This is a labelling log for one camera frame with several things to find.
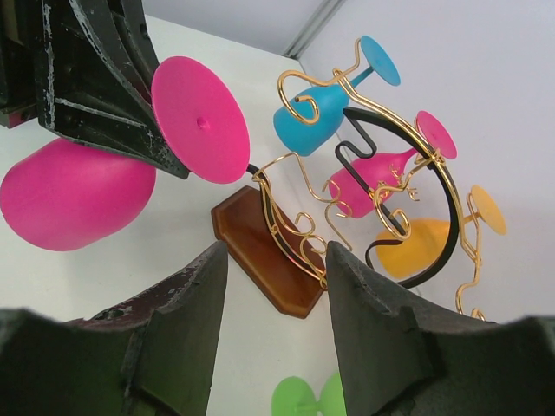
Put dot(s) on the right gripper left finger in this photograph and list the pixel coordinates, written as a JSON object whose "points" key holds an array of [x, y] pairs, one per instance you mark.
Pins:
{"points": [[153, 354]]}

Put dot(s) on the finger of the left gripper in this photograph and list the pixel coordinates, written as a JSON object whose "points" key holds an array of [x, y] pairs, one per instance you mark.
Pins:
{"points": [[94, 72]]}

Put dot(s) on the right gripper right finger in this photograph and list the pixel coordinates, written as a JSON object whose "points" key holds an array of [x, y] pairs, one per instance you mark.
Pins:
{"points": [[400, 354]]}

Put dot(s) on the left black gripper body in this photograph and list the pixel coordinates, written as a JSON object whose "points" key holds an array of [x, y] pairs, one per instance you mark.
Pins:
{"points": [[21, 37]]}

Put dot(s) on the orange plastic wine glass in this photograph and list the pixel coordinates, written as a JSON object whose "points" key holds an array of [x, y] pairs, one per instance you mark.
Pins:
{"points": [[405, 258]]}

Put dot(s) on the green plastic wine glass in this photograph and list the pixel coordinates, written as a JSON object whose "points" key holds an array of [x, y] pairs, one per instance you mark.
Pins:
{"points": [[294, 396]]}

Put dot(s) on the pink plastic wine glass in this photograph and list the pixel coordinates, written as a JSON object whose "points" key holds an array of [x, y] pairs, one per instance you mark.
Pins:
{"points": [[381, 167], [66, 196]]}

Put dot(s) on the gold wire wine glass rack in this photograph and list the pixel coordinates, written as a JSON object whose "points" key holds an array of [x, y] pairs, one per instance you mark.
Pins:
{"points": [[284, 257]]}

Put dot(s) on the blue plastic wine glass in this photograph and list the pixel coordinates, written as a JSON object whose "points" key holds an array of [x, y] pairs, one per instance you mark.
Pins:
{"points": [[305, 122]]}

